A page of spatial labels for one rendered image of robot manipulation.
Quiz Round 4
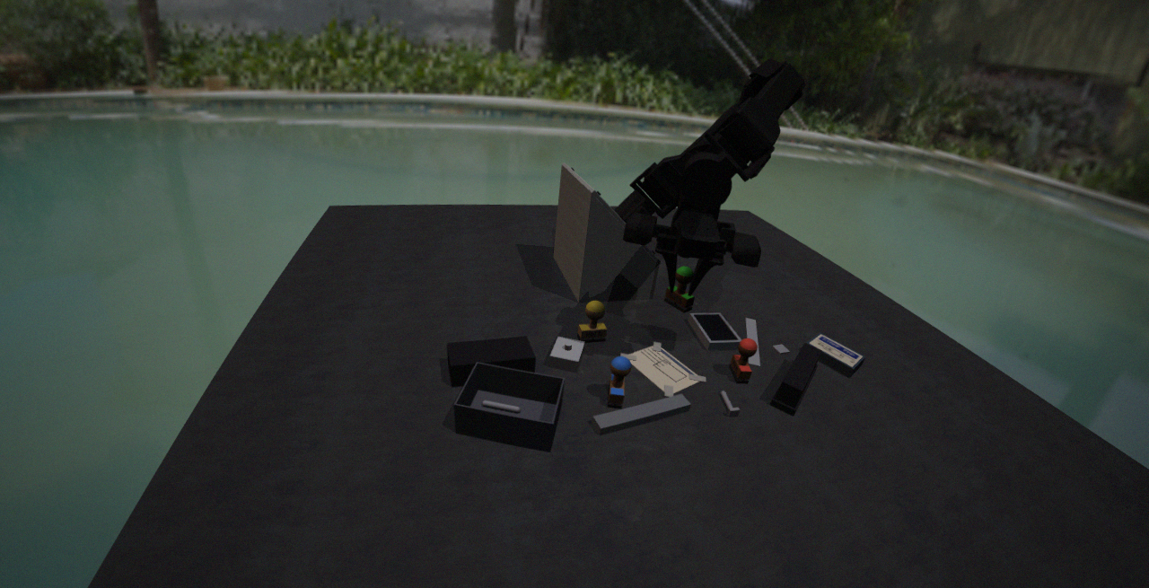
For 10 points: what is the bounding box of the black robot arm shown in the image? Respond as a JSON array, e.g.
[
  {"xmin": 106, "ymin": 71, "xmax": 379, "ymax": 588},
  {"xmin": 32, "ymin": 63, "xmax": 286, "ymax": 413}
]
[{"xmin": 614, "ymin": 59, "xmax": 805, "ymax": 260}]

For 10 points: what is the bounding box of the red rubber stamp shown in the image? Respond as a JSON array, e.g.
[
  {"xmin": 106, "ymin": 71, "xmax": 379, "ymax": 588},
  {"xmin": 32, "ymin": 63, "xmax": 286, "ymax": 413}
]
[{"xmin": 728, "ymin": 338, "xmax": 758, "ymax": 384}]

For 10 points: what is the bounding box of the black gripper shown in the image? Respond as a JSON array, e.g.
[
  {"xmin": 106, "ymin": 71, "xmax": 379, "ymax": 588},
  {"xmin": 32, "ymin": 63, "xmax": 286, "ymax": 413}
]
[{"xmin": 623, "ymin": 212, "xmax": 761, "ymax": 296}]

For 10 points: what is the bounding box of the cream inspection card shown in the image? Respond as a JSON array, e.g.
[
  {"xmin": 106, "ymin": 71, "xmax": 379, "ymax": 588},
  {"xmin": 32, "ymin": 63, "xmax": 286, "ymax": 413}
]
[{"xmin": 620, "ymin": 342, "xmax": 705, "ymax": 397}]

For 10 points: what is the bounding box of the yellow rubber stamp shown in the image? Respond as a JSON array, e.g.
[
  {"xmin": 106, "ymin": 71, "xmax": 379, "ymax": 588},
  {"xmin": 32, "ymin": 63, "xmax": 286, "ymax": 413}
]
[{"xmin": 577, "ymin": 301, "xmax": 607, "ymax": 343}]

